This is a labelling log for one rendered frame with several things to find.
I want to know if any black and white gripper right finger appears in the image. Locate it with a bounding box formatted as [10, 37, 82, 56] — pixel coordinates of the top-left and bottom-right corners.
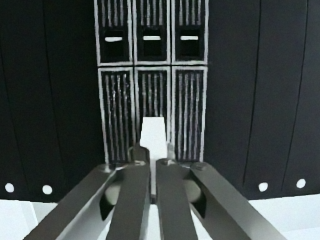
[153, 117, 288, 240]

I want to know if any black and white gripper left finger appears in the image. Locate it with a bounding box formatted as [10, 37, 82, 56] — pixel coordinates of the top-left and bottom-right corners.
[22, 118, 154, 240]

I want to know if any black server rack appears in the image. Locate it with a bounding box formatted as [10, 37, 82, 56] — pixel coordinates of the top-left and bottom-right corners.
[0, 0, 320, 204]

